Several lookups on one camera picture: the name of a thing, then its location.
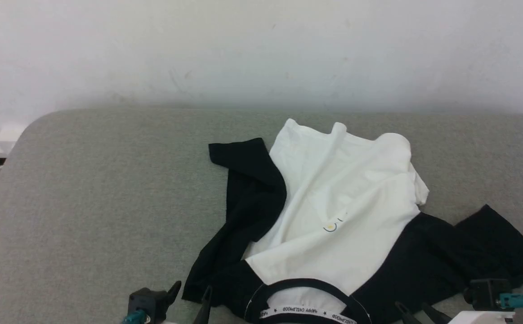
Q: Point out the white wall box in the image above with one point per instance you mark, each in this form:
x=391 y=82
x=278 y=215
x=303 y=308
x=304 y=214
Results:
x=9 y=133

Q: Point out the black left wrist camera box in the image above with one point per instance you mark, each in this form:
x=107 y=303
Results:
x=146 y=301

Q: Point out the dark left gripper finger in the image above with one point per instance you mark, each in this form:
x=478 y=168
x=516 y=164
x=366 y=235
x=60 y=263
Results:
x=173 y=292
x=204 y=310

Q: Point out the grey fabric sofa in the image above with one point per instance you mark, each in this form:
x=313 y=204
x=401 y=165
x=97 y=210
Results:
x=108 y=202

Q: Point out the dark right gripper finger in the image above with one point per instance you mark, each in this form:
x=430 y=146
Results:
x=434 y=315
x=406 y=315

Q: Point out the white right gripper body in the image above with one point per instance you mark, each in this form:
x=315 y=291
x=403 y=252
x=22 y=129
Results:
x=484 y=318

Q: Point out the black and white t-shirt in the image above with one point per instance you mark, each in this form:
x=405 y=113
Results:
x=342 y=189

